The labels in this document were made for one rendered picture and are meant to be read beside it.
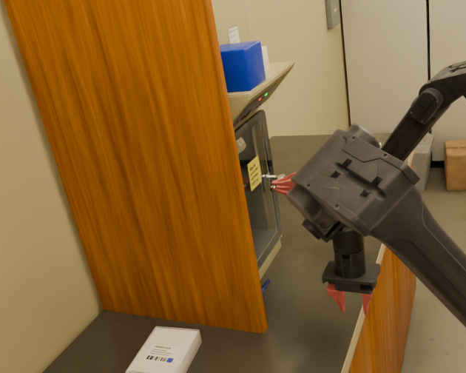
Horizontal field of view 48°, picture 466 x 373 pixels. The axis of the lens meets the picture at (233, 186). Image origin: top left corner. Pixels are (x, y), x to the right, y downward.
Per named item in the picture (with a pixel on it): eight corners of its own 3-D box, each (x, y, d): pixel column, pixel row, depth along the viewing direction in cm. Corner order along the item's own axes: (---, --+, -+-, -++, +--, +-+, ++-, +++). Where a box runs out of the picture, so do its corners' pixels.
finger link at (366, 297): (345, 300, 109) (341, 262, 105) (380, 304, 106) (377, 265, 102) (337, 321, 103) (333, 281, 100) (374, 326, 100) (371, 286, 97)
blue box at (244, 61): (209, 94, 116) (201, 53, 113) (227, 82, 124) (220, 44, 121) (250, 91, 112) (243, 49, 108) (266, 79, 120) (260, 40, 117)
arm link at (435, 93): (446, 104, 92) (475, 78, 98) (421, 84, 94) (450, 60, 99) (354, 218, 128) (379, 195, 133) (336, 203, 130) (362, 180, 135)
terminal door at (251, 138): (241, 291, 135) (214, 147, 120) (280, 233, 160) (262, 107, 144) (244, 291, 135) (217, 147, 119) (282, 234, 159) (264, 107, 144)
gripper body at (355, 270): (330, 267, 107) (326, 235, 104) (381, 271, 102) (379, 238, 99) (322, 286, 101) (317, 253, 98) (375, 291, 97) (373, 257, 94)
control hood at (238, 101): (209, 140, 118) (200, 98, 114) (259, 100, 145) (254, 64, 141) (256, 139, 113) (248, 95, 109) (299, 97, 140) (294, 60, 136)
